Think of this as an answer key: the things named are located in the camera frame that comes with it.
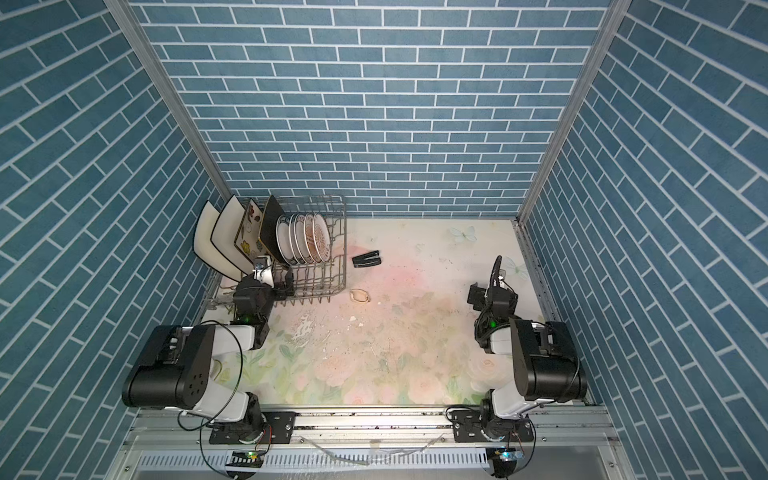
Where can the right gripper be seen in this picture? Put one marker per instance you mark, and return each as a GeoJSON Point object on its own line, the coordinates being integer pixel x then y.
{"type": "Point", "coordinates": [494, 297]}

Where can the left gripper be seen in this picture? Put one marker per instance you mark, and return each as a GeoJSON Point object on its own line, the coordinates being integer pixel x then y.
{"type": "Point", "coordinates": [271, 281]}

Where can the green rim round plate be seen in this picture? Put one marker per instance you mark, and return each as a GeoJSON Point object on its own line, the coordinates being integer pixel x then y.
{"type": "Point", "coordinates": [300, 239]}

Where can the round plate orange sunburst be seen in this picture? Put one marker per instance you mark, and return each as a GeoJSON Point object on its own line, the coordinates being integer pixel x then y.
{"type": "Point", "coordinates": [322, 238]}

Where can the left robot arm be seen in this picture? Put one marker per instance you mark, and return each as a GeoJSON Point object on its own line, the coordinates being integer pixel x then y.
{"type": "Point", "coordinates": [176, 365]}

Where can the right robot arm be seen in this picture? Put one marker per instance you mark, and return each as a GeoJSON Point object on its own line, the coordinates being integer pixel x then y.
{"type": "Point", "coordinates": [545, 365]}

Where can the floral square plate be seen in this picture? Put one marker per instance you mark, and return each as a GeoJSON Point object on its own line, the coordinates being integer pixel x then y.
{"type": "Point", "coordinates": [247, 236]}

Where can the black square plate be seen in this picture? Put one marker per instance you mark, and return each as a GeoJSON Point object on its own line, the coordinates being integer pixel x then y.
{"type": "Point", "coordinates": [268, 230]}

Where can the white square plate inner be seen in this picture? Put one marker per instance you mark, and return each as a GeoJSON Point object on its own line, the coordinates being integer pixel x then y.
{"type": "Point", "coordinates": [224, 234]}

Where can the white square plate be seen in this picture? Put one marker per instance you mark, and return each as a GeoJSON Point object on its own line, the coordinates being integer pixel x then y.
{"type": "Point", "coordinates": [224, 234]}
{"type": "Point", "coordinates": [203, 246]}

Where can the white square plate outer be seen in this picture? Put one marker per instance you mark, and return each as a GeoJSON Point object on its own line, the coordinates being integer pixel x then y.
{"type": "Point", "coordinates": [203, 246]}

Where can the black stapler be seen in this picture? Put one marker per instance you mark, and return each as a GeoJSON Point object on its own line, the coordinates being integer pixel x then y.
{"type": "Point", "coordinates": [366, 260]}

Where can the right base circuit board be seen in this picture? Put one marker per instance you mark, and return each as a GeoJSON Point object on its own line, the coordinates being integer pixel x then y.
{"type": "Point", "coordinates": [505, 456]}

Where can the base circuit board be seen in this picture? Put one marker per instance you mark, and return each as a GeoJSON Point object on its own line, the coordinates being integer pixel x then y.
{"type": "Point", "coordinates": [245, 460]}
{"type": "Point", "coordinates": [505, 456]}

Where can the left base circuit board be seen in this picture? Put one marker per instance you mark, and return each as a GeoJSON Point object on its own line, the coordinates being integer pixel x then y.
{"type": "Point", "coordinates": [245, 460]}

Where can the grey wire dish rack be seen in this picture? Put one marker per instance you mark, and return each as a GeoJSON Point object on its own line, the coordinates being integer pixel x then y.
{"type": "Point", "coordinates": [315, 281]}

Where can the aluminium mounting rail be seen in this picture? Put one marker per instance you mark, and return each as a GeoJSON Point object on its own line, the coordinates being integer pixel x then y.
{"type": "Point", "coordinates": [559, 442]}

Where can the white cable duct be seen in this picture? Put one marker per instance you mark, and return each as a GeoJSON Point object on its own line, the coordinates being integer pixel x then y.
{"type": "Point", "coordinates": [306, 460]}

